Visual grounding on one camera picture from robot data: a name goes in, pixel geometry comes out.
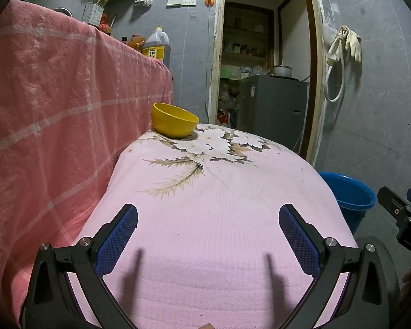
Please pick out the red mesh bag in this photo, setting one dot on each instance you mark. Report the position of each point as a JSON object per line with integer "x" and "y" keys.
{"x": 104, "y": 25}

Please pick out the pink checked cloth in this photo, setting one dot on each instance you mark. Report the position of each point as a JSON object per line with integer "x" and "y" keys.
{"x": 54, "y": 109}

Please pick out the white wall socket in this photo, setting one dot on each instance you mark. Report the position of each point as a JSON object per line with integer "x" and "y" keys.
{"x": 189, "y": 0}

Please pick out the cream rubber gloves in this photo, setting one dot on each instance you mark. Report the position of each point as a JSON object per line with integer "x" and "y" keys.
{"x": 353, "y": 45}

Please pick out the pink floral cloth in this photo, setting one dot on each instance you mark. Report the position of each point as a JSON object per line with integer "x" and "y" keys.
{"x": 212, "y": 219}

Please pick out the blue plastic bucket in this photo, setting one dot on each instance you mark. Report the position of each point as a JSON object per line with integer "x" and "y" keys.
{"x": 349, "y": 198}

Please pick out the clear plastic bag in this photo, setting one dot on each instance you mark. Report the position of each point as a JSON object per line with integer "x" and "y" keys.
{"x": 330, "y": 31}

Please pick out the white utensil holder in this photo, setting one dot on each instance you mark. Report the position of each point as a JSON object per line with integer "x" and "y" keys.
{"x": 93, "y": 14}

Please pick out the metal faucet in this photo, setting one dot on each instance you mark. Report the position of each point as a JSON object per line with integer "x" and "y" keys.
{"x": 63, "y": 10}

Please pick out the yellow bowl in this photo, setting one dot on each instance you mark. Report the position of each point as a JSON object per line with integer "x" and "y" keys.
{"x": 173, "y": 121}

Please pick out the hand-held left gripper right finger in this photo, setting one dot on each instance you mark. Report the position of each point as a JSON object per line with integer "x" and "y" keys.
{"x": 296, "y": 238}

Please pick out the grey refrigerator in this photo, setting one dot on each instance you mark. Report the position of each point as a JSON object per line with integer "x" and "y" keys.
{"x": 272, "y": 109}

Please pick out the wooden door frame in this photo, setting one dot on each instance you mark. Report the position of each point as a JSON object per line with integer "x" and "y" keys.
{"x": 216, "y": 48}

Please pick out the wooden shelf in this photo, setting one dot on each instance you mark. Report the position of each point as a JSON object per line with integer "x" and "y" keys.
{"x": 246, "y": 34}

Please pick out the dark jar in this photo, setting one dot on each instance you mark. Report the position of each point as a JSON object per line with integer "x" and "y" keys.
{"x": 238, "y": 22}

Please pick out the red white plastic bag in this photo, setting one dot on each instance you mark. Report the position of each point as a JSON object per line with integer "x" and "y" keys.
{"x": 222, "y": 118}

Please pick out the white wall switch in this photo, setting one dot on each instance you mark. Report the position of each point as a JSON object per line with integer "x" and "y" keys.
{"x": 174, "y": 1}

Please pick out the orange sauce bottle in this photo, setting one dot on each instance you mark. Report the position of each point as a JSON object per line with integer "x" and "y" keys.
{"x": 135, "y": 43}

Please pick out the orange wall hook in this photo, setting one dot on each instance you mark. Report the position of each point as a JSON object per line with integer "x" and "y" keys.
{"x": 210, "y": 1}

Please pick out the metal cooking pot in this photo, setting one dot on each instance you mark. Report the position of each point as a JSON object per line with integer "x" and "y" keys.
{"x": 281, "y": 71}

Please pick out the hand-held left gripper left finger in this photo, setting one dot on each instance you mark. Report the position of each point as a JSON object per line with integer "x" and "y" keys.
{"x": 120, "y": 236}

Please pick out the large cooking oil bottle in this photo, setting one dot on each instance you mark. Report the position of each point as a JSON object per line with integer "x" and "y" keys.
{"x": 157, "y": 49}

